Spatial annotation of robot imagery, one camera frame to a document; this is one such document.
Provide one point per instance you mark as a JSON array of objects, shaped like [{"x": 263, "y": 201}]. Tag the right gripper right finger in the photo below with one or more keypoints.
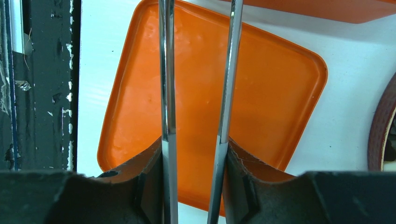
[{"x": 257, "y": 193}]

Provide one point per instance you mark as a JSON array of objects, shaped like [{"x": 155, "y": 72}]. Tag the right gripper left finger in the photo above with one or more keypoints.
[{"x": 131, "y": 193}]

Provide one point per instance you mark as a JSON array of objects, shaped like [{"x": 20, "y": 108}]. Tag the round red tray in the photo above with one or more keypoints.
[{"x": 381, "y": 126}]

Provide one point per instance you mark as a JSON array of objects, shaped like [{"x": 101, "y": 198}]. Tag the metal tongs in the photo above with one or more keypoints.
[{"x": 168, "y": 108}]

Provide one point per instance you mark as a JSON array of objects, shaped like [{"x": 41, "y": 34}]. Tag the orange box lid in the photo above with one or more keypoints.
[{"x": 277, "y": 86}]

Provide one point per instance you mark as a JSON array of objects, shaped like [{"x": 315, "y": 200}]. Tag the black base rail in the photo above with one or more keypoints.
[{"x": 39, "y": 81}]

